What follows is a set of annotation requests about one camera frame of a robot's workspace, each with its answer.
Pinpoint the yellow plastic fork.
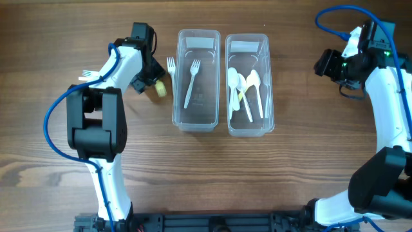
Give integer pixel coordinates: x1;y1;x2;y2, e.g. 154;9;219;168
154;80;167;97

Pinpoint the white fork long diagonal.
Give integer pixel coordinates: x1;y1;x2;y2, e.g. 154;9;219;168
184;59;201;109

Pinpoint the white spoon short thick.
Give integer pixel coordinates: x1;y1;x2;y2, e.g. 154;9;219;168
227;67;240;120

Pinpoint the white spoon top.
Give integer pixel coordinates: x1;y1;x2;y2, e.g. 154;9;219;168
237;73;253;122

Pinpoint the yellow plastic spoon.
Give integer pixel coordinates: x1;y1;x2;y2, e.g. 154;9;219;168
237;73;250;101

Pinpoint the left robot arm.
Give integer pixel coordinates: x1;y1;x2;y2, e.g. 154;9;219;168
66;23;165;231

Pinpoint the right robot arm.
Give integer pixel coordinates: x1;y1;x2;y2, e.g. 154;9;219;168
306;20;411;229

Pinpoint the left clear plastic container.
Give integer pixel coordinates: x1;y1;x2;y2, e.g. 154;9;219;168
173;29;221;132

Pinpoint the clear plastic container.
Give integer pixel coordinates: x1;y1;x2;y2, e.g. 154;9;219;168
173;29;221;132
225;34;275;137

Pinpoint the right clear plastic container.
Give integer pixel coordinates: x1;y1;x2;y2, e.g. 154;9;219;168
225;34;275;137

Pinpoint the cream white plastic fork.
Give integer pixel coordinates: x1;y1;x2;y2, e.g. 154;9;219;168
78;77;93;82

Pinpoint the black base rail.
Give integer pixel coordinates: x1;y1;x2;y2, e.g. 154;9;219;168
73;211;360;232

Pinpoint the right blue cable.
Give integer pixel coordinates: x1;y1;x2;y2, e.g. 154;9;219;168
314;4;412;232

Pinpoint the blue cable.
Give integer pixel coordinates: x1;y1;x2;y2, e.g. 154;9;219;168
314;4;412;232
42;42;122;232

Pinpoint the left blue cable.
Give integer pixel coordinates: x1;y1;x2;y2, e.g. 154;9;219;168
42;42;122;232

